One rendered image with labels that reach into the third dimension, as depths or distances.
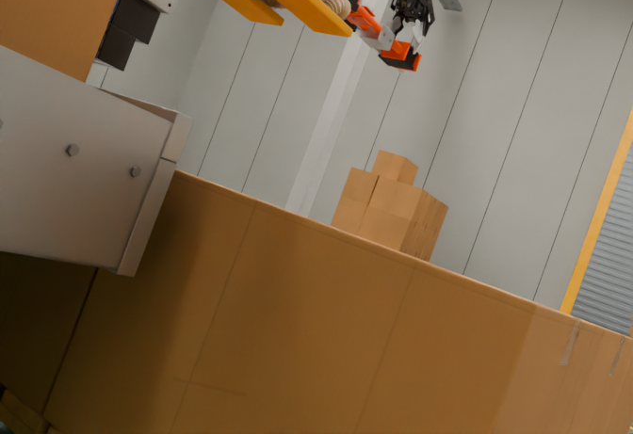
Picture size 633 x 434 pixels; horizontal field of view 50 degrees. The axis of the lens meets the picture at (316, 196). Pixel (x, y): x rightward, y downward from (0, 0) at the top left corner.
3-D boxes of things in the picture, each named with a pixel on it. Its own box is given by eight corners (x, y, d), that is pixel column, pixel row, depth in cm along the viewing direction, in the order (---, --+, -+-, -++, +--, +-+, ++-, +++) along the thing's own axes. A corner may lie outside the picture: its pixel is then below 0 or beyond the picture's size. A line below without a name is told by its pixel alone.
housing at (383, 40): (379, 40, 169) (384, 23, 169) (356, 36, 172) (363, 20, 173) (390, 51, 174) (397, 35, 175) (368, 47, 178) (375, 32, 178)
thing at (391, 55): (403, 59, 179) (410, 42, 179) (380, 56, 183) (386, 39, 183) (415, 72, 186) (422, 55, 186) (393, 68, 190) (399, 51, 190)
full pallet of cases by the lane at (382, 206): (384, 294, 808) (434, 157, 813) (314, 265, 856) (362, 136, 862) (414, 299, 913) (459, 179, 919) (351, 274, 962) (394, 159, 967)
